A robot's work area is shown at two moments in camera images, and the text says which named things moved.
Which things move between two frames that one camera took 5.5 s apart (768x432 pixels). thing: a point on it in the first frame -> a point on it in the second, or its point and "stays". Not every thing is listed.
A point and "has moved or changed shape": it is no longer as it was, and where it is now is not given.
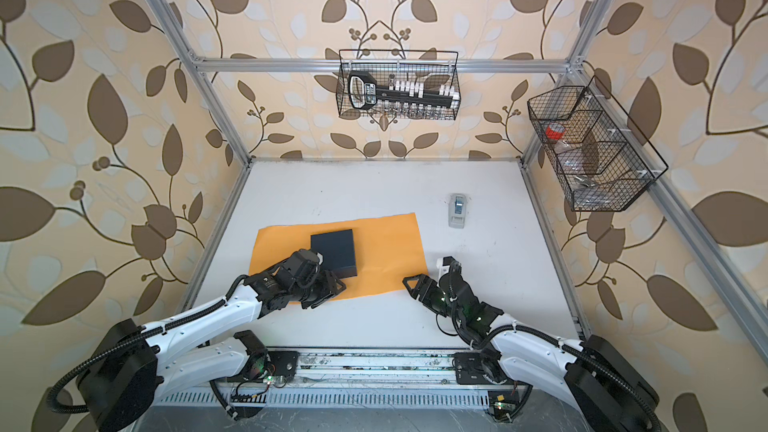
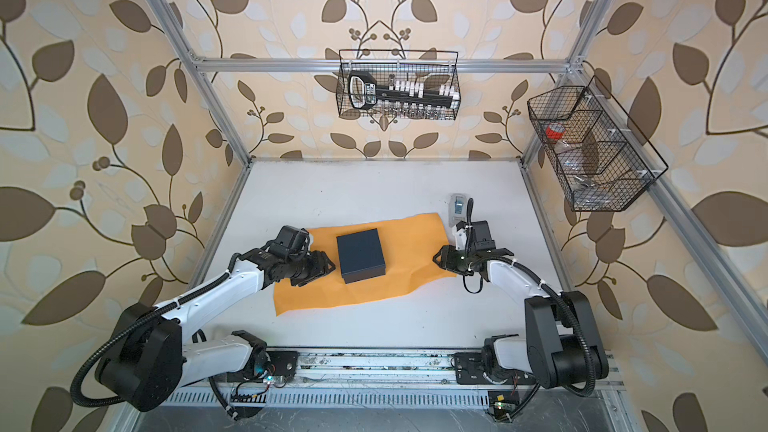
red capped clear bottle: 567,154 stays
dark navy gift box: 337,250 has moved or changed shape
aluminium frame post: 187,50 stays
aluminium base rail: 372,370 stays
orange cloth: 387,250 has moved or changed shape
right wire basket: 601,159 stays
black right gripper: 421,285 -> 447,259
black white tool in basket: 363,92 stays
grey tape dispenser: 457,211 stays
